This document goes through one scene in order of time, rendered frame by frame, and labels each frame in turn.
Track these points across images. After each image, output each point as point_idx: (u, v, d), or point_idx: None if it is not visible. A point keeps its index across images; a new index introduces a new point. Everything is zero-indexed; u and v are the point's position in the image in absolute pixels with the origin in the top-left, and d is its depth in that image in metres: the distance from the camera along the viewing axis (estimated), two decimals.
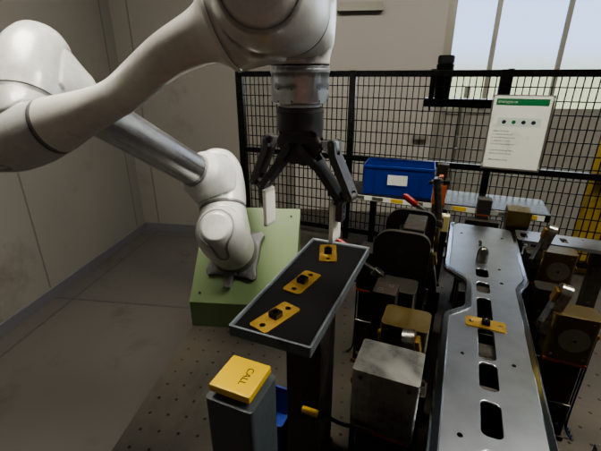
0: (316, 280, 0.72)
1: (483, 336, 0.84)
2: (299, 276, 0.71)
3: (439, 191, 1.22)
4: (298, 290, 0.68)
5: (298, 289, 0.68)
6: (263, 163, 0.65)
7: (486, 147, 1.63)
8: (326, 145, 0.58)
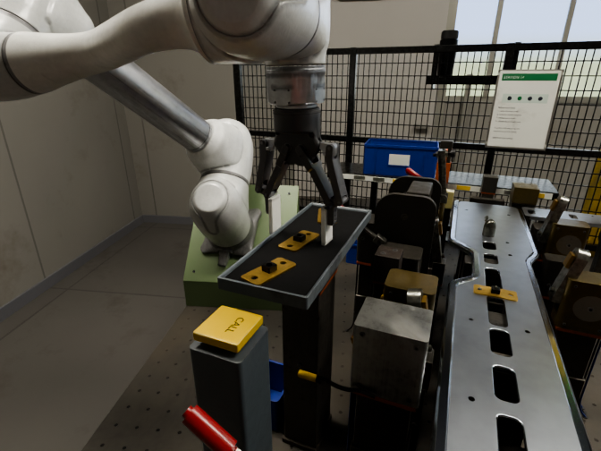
0: (314, 239, 0.66)
1: (493, 304, 0.79)
2: (295, 234, 0.65)
3: (444, 164, 1.17)
4: (294, 247, 0.63)
5: (294, 246, 0.63)
6: (265, 168, 0.65)
7: (491, 125, 1.58)
8: (325, 148, 0.58)
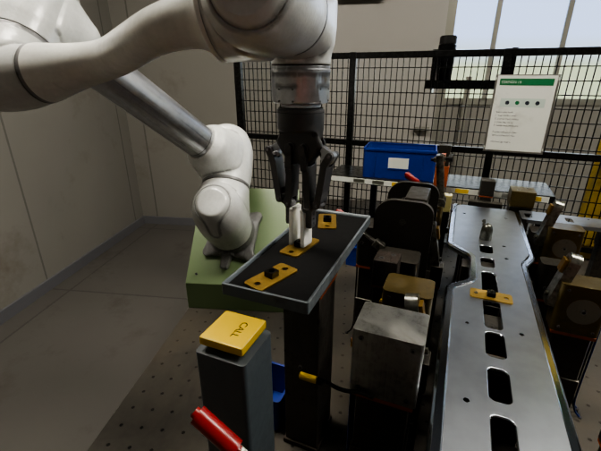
0: (314, 244, 0.68)
1: (488, 308, 0.81)
2: (296, 240, 0.68)
3: (442, 168, 1.19)
4: (295, 252, 0.65)
5: (295, 251, 0.65)
6: (278, 174, 0.64)
7: (489, 129, 1.60)
8: (325, 153, 0.59)
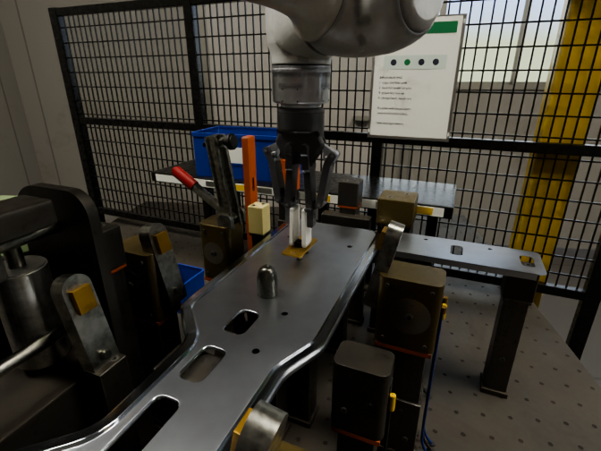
0: (313, 243, 0.69)
1: None
2: (296, 241, 0.67)
3: (216, 160, 0.66)
4: (298, 252, 0.65)
5: (298, 252, 0.65)
6: (277, 174, 0.64)
7: (373, 105, 1.07)
8: (327, 152, 0.59)
